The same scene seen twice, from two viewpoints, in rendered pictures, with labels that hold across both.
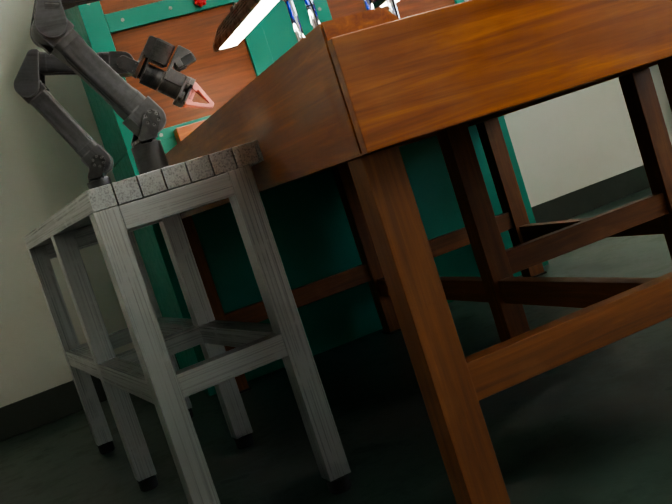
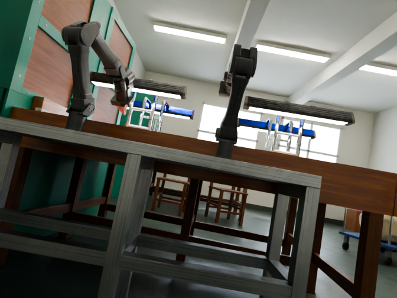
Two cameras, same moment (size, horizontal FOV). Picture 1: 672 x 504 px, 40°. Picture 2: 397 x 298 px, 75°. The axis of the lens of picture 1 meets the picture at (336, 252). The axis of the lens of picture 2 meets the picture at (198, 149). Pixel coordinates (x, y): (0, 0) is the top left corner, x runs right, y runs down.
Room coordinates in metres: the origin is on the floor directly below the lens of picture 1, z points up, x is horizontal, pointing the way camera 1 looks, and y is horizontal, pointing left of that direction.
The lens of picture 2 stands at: (1.61, 1.28, 0.60)
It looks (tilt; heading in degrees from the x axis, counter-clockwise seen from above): 6 degrees up; 293
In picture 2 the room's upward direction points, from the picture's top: 11 degrees clockwise
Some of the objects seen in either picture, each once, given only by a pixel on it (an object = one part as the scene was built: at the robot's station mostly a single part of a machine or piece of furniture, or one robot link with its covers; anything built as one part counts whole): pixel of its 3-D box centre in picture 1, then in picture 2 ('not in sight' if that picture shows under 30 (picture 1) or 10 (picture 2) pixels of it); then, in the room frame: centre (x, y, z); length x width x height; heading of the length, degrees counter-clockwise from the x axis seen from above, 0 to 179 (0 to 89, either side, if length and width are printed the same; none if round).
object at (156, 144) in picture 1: (151, 160); (224, 152); (1.91, 0.31, 0.71); 0.20 x 0.07 x 0.08; 23
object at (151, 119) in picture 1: (144, 129); (225, 136); (1.92, 0.30, 0.77); 0.09 x 0.06 x 0.06; 23
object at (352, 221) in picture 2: not in sight; (359, 217); (0.35, -5.67, 0.32); 0.42 x 0.42 x 0.63; 23
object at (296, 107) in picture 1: (234, 157); (190, 158); (2.12, 0.15, 0.67); 1.81 x 0.12 x 0.19; 18
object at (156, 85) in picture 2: (245, 11); (137, 84); (2.62, 0.03, 1.08); 0.62 x 0.08 x 0.07; 18
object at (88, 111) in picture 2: (98, 168); (80, 109); (2.46, 0.53, 0.77); 0.09 x 0.06 x 0.06; 6
